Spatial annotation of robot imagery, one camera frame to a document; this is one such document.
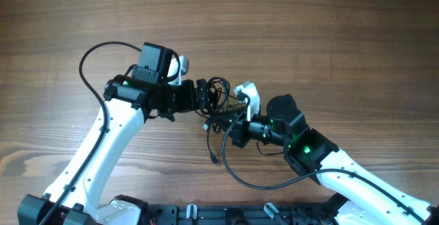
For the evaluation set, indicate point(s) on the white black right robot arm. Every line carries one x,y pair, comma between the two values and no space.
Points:
360,197

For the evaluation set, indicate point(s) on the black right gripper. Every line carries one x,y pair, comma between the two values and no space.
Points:
238,134

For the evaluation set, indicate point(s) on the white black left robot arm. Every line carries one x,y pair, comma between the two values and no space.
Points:
154,83

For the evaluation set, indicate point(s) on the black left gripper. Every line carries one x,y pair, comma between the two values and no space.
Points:
188,102

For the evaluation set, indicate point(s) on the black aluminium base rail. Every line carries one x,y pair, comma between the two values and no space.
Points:
296,214

